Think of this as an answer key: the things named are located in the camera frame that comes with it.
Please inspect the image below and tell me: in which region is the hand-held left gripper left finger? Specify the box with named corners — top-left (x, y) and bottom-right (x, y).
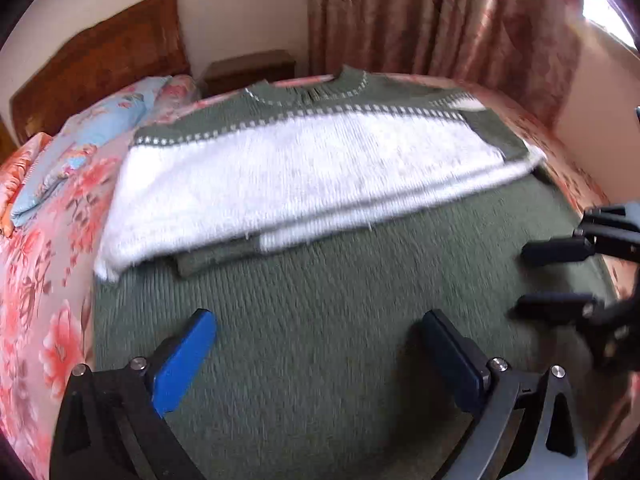
top-left (50, 308), bottom-right (219, 480)

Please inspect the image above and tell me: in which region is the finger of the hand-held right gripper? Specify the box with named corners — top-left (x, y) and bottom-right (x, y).
top-left (521, 204), bottom-right (640, 267)
top-left (507, 291), bottom-right (640, 372)

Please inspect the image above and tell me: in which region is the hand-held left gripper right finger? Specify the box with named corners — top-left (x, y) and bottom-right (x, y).
top-left (421, 309), bottom-right (591, 480)

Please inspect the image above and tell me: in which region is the green and white knitted sweater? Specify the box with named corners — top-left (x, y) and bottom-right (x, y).
top-left (92, 65), bottom-right (620, 480)

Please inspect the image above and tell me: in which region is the bed with pink floral sheet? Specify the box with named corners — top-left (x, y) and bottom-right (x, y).
top-left (0, 72), bottom-right (640, 480)

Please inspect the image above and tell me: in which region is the bright window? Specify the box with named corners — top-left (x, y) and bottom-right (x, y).
top-left (581, 0), bottom-right (637, 43)

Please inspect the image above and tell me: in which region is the orange floral blanket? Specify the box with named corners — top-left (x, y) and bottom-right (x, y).
top-left (0, 132), bottom-right (53, 238)

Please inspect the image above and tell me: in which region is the pink floral curtain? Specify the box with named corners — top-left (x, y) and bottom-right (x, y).
top-left (306, 0), bottom-right (586, 131)

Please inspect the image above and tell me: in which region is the blue and pink floral pillow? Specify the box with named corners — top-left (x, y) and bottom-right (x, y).
top-left (152, 74), bottom-right (202, 113)

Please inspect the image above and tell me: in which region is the small wooden headboard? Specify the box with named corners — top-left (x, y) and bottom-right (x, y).
top-left (0, 115), bottom-right (21, 163)

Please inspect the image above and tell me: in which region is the dark wooden nightstand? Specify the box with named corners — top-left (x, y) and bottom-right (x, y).
top-left (199, 50), bottom-right (297, 97)

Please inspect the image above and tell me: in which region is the large carved wooden headboard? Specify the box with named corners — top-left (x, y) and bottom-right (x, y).
top-left (10, 0), bottom-right (192, 146)

